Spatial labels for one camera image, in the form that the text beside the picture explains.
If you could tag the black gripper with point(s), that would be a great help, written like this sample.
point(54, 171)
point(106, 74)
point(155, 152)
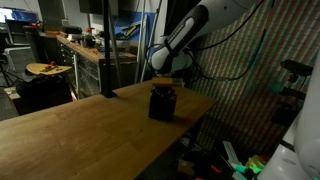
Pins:
point(166, 74)

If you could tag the black mesh box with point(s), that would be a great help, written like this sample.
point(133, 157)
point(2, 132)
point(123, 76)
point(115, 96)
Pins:
point(162, 105)

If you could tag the small brown cardboard box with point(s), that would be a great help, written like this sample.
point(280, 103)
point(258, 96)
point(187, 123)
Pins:
point(185, 168)

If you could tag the aluminium strut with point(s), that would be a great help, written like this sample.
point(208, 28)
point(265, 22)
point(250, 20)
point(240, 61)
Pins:
point(115, 60)

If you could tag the blue panel with yellow tool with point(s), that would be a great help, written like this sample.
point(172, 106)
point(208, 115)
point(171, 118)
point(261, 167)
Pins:
point(128, 28)

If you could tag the black vertical pole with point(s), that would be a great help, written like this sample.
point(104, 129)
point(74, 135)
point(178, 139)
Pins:
point(107, 50)

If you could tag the wooden workbench with drawers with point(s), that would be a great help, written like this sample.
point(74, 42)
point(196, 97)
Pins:
point(86, 66)

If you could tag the white plastic strip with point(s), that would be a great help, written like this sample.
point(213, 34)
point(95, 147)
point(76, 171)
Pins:
point(230, 151)

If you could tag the black case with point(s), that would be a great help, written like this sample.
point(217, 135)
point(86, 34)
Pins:
point(71, 30)

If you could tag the red items on stool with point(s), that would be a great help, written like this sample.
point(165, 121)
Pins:
point(49, 66)

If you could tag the dark high-backed chair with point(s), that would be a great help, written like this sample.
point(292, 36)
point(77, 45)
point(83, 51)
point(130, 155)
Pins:
point(43, 46)

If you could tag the green and yellow toy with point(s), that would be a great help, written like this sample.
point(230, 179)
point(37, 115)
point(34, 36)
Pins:
point(255, 165)

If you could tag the round wooden stool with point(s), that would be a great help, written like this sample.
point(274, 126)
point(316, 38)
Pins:
point(36, 69)

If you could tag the flat cardboard piece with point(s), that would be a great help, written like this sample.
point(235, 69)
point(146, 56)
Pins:
point(12, 93)

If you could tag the black office chair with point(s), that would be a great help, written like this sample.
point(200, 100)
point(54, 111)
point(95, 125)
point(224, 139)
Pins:
point(16, 31)

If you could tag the monitor with blue screen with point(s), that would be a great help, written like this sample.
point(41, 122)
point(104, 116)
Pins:
point(18, 15)

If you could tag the black camera on stand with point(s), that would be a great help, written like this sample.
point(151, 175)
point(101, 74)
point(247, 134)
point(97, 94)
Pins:
point(296, 67)

